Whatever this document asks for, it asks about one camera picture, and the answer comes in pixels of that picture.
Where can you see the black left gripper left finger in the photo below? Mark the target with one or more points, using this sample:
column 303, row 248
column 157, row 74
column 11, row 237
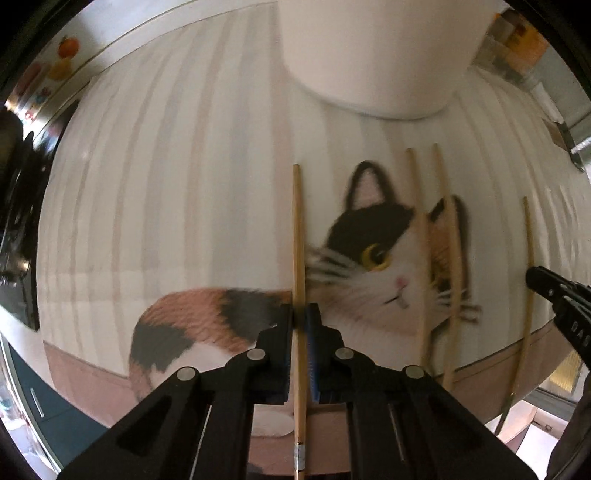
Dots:
column 194, row 425

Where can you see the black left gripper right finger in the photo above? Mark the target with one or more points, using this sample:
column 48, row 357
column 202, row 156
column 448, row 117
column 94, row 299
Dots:
column 402, row 424

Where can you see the wooden chopstick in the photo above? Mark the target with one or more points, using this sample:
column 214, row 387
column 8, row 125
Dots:
column 424, row 264
column 527, row 324
column 300, row 340
column 455, row 269

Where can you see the striped cat placemat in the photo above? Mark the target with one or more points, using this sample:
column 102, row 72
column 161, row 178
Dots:
column 165, row 234

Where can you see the yellow orange seasoning packet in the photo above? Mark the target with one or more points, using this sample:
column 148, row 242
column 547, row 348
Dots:
column 511, row 47

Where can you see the white utensil holder cup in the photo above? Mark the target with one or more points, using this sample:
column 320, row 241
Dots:
column 392, row 59

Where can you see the fruit print box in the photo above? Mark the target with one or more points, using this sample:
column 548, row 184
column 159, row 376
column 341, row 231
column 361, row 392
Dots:
column 56, row 64

